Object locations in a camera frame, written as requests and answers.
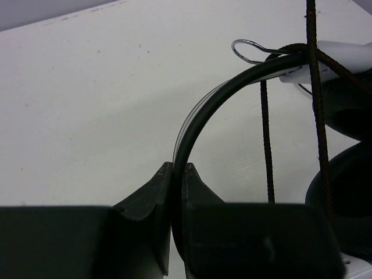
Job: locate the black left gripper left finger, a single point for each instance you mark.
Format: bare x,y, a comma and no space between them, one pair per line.
128,240

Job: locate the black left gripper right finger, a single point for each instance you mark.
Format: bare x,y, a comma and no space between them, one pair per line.
254,240

